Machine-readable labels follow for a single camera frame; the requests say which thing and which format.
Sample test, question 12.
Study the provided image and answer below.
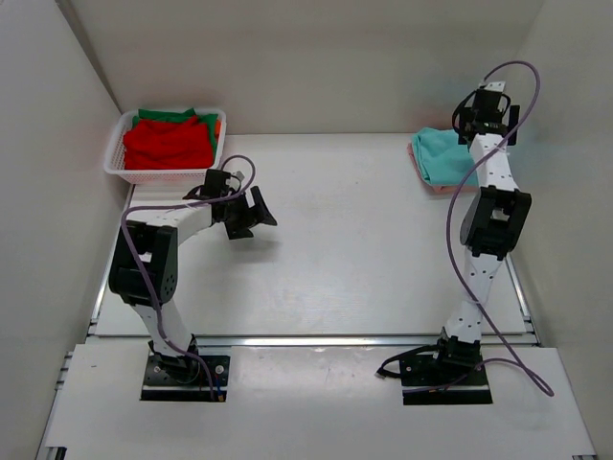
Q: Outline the red t shirt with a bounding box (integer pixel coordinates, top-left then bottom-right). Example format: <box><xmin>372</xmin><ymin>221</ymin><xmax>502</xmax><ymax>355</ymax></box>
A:
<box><xmin>123</xmin><ymin>115</ymin><xmax>215</xmax><ymax>171</ymax></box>

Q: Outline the green t shirt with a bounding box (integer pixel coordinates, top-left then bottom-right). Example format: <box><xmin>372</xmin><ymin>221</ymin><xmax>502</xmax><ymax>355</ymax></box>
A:
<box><xmin>132</xmin><ymin>108</ymin><xmax>220</xmax><ymax>150</ymax></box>

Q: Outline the white plastic basket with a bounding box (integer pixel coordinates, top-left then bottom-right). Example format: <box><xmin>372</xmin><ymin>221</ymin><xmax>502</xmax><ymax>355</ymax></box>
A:
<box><xmin>103</xmin><ymin>106</ymin><xmax>227</xmax><ymax>185</ymax></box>

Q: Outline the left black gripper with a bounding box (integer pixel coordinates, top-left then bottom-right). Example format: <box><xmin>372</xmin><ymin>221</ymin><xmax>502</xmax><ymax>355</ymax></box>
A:
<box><xmin>220</xmin><ymin>186</ymin><xmax>277</xmax><ymax>240</ymax></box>

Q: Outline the teal t shirt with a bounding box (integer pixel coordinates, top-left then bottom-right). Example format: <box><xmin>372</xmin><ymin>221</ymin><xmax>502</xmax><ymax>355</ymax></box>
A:
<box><xmin>411</xmin><ymin>127</ymin><xmax>474</xmax><ymax>187</ymax></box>

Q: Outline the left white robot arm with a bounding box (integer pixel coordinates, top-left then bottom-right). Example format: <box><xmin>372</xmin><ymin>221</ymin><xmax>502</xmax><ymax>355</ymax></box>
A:
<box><xmin>108</xmin><ymin>170</ymin><xmax>277</xmax><ymax>381</ymax></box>

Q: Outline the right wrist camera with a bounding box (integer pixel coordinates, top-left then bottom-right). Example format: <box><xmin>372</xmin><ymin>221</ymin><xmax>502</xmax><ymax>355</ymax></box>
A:
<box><xmin>478</xmin><ymin>80</ymin><xmax>506</xmax><ymax>94</ymax></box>

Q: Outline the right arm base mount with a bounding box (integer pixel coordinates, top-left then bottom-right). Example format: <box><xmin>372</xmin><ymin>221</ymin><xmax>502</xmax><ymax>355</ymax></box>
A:
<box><xmin>376</xmin><ymin>337</ymin><xmax>493</xmax><ymax>406</ymax></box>

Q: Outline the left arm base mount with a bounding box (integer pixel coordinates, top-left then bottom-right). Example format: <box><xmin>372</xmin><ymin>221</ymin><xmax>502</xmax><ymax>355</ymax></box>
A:
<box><xmin>140</xmin><ymin>340</ymin><xmax>231</xmax><ymax>403</ymax></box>

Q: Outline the orange t shirt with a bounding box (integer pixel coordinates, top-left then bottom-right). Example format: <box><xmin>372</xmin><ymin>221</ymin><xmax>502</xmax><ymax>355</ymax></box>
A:
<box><xmin>215</xmin><ymin>119</ymin><xmax>222</xmax><ymax>140</ymax></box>

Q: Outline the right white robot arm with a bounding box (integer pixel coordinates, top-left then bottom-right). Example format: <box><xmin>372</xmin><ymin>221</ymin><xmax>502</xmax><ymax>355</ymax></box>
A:
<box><xmin>443</xmin><ymin>81</ymin><xmax>532</xmax><ymax>347</ymax></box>

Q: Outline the folded pink t shirt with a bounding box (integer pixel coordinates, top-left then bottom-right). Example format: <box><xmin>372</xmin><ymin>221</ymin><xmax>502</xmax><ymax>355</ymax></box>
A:
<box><xmin>407</xmin><ymin>142</ymin><xmax>474</xmax><ymax>194</ymax></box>

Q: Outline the metal table rail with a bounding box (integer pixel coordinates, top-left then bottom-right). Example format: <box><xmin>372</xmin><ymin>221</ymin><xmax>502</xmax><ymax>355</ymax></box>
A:
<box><xmin>86</xmin><ymin>333</ymin><xmax>539</xmax><ymax>348</ymax></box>

